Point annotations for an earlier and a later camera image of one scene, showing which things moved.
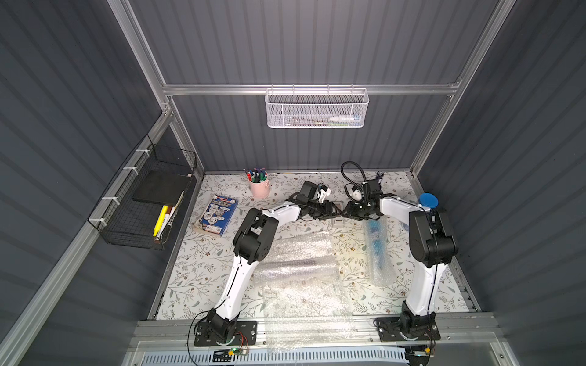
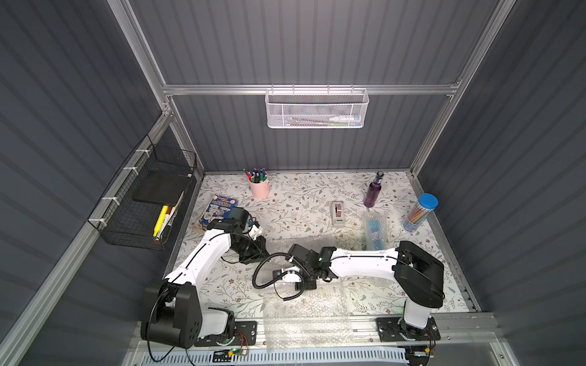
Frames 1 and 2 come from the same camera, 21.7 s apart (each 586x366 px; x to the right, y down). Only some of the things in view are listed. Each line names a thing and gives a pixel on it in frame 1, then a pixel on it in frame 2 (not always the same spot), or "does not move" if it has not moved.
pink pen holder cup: [260, 190] does not move
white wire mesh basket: [313, 108] does not move
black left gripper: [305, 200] to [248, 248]
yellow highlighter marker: [160, 220] does not move
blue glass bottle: [378, 248] does not move
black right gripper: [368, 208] to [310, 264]
